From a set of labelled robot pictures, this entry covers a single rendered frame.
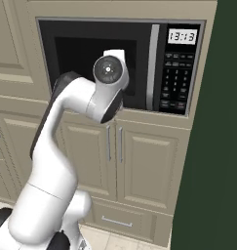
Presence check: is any black microwave door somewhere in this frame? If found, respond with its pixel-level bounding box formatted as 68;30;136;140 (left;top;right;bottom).
38;20;161;112

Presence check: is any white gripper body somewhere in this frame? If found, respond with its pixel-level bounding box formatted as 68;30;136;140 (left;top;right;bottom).
102;49;127;63

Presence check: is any silver drawer handle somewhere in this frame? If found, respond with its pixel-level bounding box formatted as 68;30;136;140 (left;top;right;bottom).
100;215;134;229

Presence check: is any beige cupboard door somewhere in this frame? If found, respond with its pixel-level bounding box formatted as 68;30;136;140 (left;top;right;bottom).
0;96;60;204
115;118;191;215
58;111;118;202
0;0;39;96

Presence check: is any silver microwave door handle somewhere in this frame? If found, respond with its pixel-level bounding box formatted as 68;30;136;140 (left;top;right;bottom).
145;23;161;111

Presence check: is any black built-in microwave oven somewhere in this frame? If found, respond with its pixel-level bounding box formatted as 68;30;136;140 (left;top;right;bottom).
36;18;207;117

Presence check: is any beige drawer front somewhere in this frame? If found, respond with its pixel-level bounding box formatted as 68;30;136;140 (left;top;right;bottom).
80;196;174;248

